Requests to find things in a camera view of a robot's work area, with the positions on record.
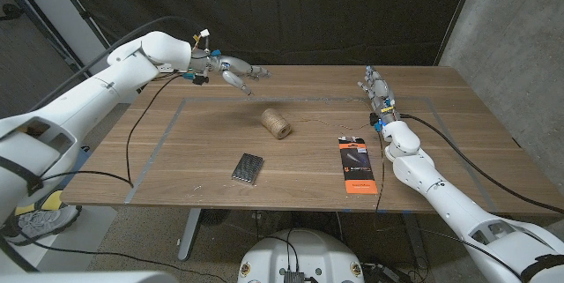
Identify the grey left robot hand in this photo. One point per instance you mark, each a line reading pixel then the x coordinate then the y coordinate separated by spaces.
pixel 220 63

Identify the floor power strip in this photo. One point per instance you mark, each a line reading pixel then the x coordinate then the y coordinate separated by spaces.
pixel 381 273

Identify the grey sneaker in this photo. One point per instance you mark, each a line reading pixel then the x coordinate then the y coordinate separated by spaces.
pixel 48 221

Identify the orange and black flat package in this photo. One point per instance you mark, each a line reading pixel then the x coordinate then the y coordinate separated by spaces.
pixel 357 164

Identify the black metal frame bar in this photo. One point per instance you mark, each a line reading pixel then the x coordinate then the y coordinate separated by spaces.
pixel 66 58

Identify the black round floor fan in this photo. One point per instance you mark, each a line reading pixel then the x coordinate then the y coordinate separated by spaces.
pixel 215 217

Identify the jute twine strand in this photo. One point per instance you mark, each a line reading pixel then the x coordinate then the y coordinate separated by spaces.
pixel 341 127

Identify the white robot head housing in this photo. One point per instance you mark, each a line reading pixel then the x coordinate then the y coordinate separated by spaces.
pixel 88 277

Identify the black torso connector module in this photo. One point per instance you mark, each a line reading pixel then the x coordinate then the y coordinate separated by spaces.
pixel 294 277

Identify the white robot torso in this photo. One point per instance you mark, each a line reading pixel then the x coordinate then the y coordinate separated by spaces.
pixel 308 256

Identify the black backdrop curtain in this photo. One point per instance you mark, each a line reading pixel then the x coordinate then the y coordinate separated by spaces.
pixel 286 9

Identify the metal table leg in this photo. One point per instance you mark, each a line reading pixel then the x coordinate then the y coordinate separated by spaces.
pixel 412 239
pixel 189 234

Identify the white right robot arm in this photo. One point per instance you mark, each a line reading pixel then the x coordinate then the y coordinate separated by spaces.
pixel 440 186

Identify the black backdrop pole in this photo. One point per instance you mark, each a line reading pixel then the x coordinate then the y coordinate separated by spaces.
pixel 83 14
pixel 459 9

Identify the jute twine spool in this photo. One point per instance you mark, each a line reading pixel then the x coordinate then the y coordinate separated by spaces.
pixel 275 123

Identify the grey metallic flat block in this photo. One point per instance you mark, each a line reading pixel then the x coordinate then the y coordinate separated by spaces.
pixel 247 168

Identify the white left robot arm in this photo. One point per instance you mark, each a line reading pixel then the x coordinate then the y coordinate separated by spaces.
pixel 88 98

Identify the black wall fixture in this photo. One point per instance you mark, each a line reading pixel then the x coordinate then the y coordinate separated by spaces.
pixel 11 11

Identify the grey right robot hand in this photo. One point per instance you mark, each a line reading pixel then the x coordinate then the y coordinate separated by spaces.
pixel 381 95

